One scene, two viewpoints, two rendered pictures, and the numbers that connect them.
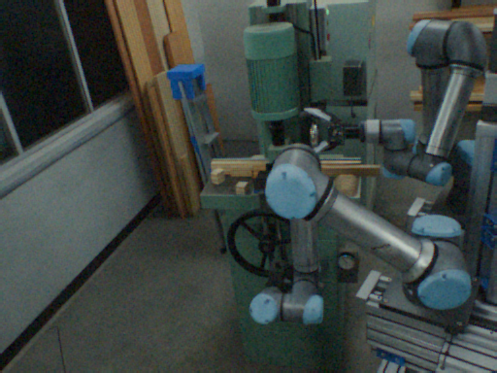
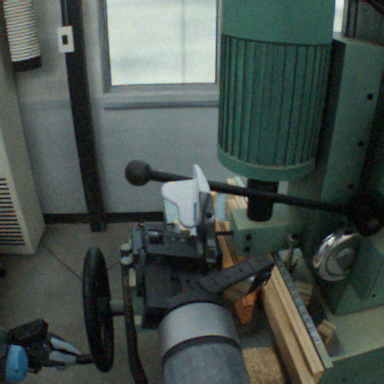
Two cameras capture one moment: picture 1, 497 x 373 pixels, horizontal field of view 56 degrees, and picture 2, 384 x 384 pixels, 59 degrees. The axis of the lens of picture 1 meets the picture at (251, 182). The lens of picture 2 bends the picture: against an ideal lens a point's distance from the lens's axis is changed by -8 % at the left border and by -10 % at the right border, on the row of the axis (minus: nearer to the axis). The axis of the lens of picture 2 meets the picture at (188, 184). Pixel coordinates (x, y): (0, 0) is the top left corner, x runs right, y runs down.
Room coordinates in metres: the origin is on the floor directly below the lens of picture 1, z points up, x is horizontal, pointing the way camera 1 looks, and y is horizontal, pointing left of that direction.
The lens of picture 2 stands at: (1.28, -0.59, 1.46)
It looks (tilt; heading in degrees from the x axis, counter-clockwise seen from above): 31 degrees down; 65
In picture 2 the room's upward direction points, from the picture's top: straight up
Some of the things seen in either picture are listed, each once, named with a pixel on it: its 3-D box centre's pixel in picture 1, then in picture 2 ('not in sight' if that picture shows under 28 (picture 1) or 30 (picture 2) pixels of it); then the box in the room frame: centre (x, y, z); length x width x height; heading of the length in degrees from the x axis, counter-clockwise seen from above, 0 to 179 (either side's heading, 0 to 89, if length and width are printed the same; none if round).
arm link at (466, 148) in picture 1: (471, 162); not in sight; (1.39, -0.75, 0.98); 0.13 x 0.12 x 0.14; 35
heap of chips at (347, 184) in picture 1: (346, 182); (243, 368); (1.49, -0.34, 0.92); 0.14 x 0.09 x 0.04; 164
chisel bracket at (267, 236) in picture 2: (281, 152); (266, 232); (1.66, -0.13, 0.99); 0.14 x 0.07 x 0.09; 164
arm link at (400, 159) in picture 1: (399, 161); not in sight; (1.34, -0.49, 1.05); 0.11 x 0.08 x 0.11; 35
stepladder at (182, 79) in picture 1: (210, 163); not in sight; (2.54, 0.23, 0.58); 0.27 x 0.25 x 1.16; 67
